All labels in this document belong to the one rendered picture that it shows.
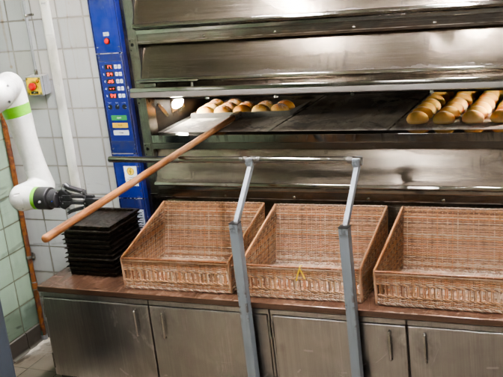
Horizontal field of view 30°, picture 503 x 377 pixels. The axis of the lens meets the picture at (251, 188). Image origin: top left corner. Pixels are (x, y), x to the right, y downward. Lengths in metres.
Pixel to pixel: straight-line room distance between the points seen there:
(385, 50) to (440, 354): 1.30
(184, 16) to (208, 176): 0.78
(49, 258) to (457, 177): 2.32
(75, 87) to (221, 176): 0.89
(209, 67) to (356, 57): 0.72
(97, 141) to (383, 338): 1.84
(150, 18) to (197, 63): 0.31
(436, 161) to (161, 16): 1.44
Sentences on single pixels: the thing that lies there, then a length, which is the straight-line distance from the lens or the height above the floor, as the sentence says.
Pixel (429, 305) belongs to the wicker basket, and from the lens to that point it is 3.85.
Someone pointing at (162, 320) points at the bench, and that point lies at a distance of 4.30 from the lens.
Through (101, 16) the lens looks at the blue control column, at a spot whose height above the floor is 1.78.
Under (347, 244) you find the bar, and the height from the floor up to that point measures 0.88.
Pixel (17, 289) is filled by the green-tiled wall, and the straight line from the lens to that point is 5.31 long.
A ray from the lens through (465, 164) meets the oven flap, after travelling 4.14.
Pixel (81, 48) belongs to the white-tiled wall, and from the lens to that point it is 4.78.
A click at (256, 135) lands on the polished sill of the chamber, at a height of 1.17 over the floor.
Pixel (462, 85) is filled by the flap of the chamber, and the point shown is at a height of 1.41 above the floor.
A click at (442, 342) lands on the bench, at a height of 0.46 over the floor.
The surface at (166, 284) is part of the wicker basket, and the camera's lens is 4.29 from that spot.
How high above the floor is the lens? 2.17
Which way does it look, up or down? 16 degrees down
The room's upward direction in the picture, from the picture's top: 7 degrees counter-clockwise
